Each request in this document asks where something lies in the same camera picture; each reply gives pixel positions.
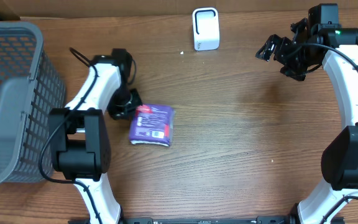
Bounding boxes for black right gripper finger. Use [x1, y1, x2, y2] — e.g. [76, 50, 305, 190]
[255, 34, 280, 62]
[290, 17, 308, 39]

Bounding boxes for pink purple sanitary pad pack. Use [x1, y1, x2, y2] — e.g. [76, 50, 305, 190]
[129, 104, 175, 147]

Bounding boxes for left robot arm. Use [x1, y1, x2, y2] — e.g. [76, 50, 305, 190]
[43, 49, 142, 223]

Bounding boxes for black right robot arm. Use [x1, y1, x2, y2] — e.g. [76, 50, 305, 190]
[255, 3, 358, 223]

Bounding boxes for white barcode scanner stand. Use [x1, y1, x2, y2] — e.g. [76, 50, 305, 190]
[192, 7, 220, 51]

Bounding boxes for grey plastic mesh basket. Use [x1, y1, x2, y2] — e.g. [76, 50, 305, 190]
[0, 22, 66, 184]

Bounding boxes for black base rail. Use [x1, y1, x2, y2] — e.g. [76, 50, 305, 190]
[118, 215, 298, 224]

